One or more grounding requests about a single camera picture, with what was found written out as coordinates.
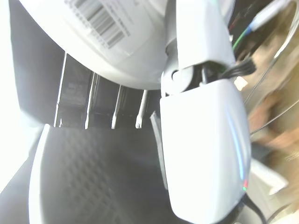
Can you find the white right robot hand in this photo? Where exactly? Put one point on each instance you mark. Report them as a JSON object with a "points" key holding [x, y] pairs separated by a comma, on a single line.
{"points": [[205, 140]]}

